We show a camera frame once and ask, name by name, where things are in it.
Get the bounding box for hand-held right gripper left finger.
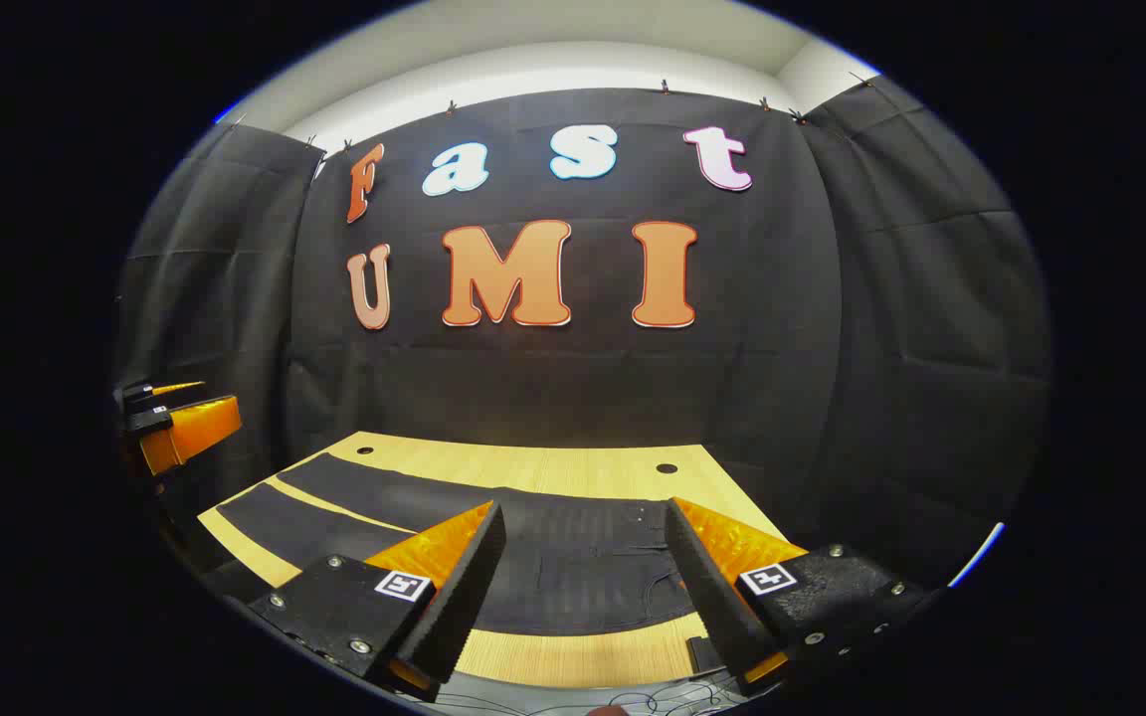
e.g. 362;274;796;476
247;500;508;702

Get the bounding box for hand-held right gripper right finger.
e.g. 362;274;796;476
665;496;932;697

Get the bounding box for black jeans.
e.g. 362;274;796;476
217;452;711;637

